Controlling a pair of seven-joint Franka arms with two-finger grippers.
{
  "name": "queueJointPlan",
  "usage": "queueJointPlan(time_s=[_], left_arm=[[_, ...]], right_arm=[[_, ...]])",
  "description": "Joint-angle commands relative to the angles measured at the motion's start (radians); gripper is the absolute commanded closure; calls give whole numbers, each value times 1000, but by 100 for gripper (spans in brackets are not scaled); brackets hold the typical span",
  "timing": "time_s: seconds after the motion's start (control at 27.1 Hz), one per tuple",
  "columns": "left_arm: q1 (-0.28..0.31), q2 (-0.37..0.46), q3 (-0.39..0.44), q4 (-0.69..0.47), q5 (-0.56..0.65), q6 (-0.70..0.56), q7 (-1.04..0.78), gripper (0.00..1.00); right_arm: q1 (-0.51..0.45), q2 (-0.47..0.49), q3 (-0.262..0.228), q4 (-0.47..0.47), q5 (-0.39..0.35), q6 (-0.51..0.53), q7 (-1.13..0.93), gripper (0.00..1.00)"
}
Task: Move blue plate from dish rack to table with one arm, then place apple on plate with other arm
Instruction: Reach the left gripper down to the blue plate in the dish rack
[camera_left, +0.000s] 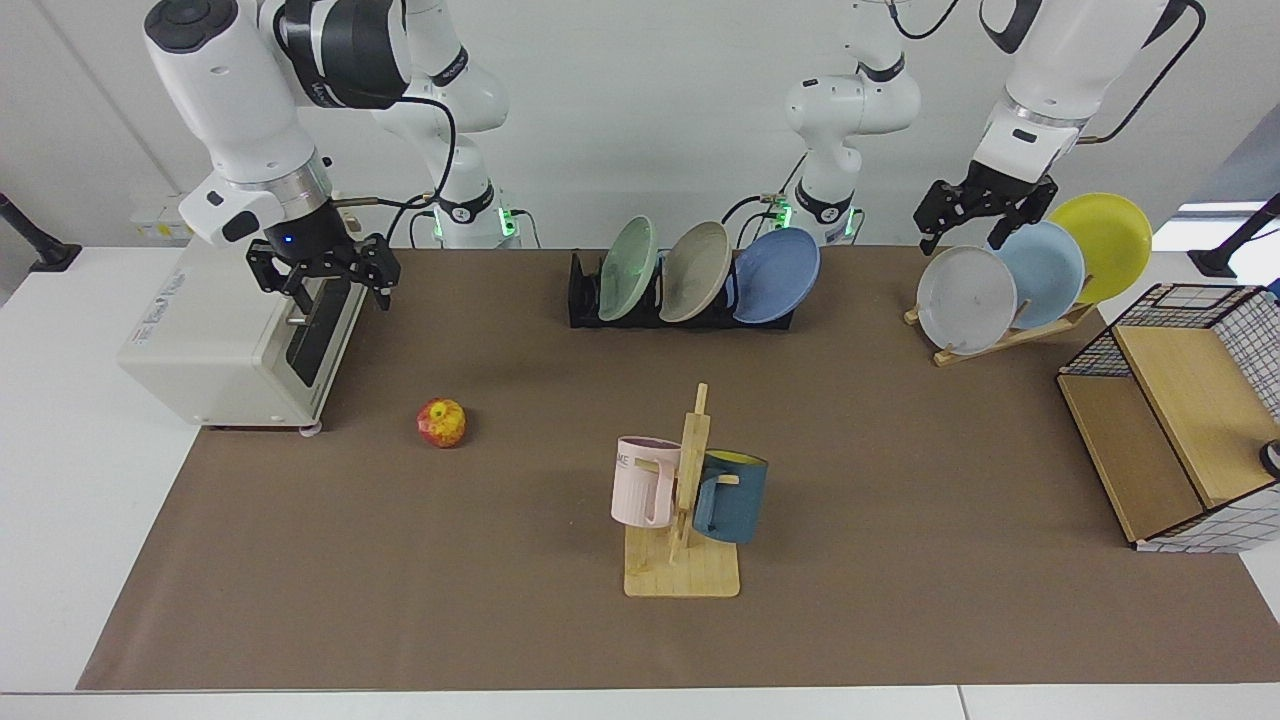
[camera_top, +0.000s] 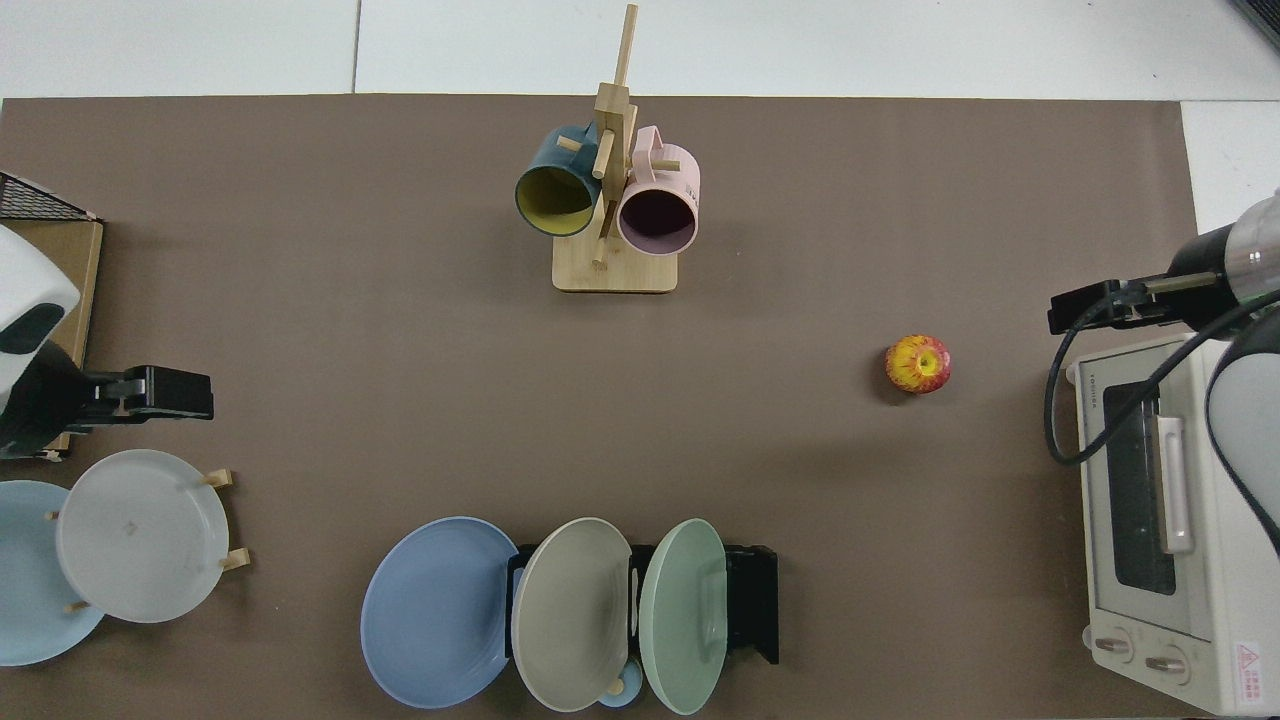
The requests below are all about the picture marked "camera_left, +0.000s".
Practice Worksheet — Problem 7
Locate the wire basket with wooden floor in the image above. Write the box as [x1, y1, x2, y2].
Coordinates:
[1057, 283, 1280, 554]

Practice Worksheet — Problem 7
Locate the grey plate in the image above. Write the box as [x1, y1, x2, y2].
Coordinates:
[916, 246, 1019, 357]

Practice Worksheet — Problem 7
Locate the pale toaster oven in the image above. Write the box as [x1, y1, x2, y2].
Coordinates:
[117, 240, 371, 436]

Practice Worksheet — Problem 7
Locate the red yellow apple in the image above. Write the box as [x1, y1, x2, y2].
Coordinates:
[417, 397, 468, 449]

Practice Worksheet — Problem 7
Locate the black stand foot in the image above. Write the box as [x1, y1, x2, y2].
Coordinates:
[1187, 193, 1280, 280]
[0, 193, 83, 273]

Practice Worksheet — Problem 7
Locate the black dish rack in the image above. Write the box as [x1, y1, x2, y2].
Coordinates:
[568, 250, 798, 331]

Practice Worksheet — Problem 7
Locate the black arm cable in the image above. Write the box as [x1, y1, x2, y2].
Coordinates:
[333, 93, 459, 251]
[1078, 0, 1208, 146]

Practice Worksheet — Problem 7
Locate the yellow plate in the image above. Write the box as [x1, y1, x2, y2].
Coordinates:
[1047, 192, 1153, 305]

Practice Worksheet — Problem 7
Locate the white wall socket box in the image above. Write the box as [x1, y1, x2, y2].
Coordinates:
[128, 195, 196, 243]

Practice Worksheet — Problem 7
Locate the wooden plate rack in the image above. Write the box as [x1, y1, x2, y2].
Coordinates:
[904, 300, 1099, 368]

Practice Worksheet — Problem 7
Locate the dark blue cup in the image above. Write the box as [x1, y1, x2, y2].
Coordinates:
[692, 450, 769, 545]

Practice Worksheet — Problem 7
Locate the beige plate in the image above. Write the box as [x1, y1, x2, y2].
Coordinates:
[659, 221, 734, 324]

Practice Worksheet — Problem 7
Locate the pale green plate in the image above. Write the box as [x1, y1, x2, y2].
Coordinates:
[598, 216, 661, 323]

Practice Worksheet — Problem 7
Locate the wooden cup stand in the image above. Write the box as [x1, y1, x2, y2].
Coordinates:
[623, 383, 742, 599]

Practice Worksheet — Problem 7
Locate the pink cup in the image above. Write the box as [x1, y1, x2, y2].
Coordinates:
[611, 436, 683, 528]

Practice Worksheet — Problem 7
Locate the brown table cloth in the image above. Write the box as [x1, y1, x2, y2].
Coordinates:
[76, 247, 1280, 691]

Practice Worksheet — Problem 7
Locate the light blue plate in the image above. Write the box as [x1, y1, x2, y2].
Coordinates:
[985, 221, 1086, 331]

